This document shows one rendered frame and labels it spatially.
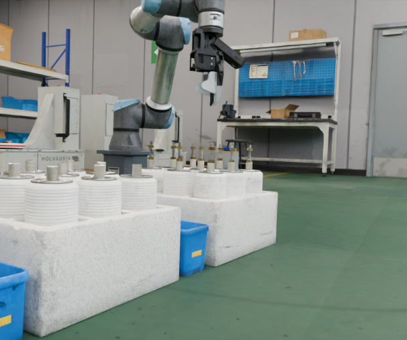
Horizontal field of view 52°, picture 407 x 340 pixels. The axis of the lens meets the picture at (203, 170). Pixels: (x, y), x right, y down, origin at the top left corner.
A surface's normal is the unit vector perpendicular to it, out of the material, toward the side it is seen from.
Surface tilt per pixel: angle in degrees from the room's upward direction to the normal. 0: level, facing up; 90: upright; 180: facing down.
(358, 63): 90
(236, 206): 90
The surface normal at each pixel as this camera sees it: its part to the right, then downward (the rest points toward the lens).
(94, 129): -0.45, 0.04
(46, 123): 0.89, 0.05
